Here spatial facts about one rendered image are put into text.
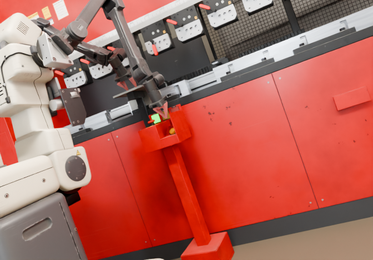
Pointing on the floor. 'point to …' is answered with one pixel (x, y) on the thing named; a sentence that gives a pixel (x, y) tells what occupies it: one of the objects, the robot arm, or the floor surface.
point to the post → (289, 11)
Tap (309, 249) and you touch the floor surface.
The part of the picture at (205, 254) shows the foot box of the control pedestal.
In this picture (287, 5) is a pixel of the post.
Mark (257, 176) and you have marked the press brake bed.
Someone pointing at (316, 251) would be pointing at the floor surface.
